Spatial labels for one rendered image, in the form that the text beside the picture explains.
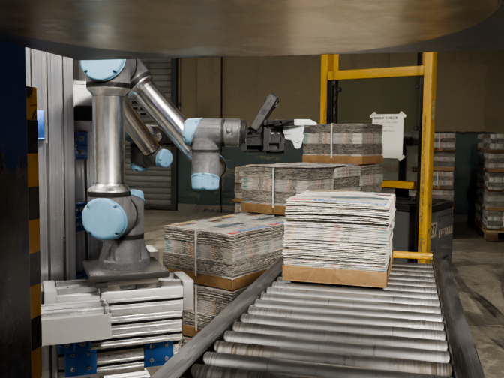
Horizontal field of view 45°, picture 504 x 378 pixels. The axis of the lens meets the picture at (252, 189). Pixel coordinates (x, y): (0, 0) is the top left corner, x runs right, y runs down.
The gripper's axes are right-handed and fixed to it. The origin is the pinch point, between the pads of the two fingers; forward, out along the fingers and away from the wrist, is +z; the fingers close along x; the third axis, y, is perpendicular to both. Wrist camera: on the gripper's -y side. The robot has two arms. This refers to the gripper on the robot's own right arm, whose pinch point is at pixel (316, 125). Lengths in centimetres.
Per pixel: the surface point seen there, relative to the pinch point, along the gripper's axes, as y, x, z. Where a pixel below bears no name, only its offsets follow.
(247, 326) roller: 48, 28, -15
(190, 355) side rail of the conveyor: 51, 47, -24
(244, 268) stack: 45, -84, -26
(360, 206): 21.0, -3.7, 12.1
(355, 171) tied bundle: -2, -165, 25
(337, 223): 25.6, -6.2, 6.3
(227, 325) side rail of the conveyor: 48, 29, -19
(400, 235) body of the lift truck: 33, -238, 60
